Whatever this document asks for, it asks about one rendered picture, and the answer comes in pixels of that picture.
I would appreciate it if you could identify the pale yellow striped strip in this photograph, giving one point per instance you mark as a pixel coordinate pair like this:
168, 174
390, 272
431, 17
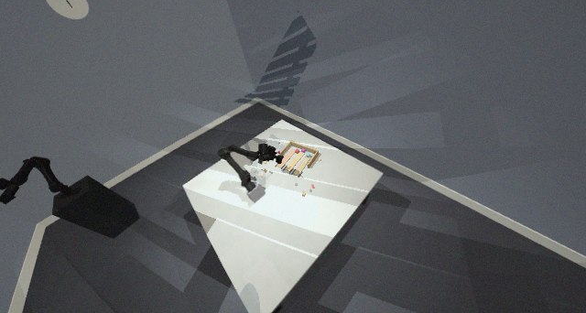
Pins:
299, 169

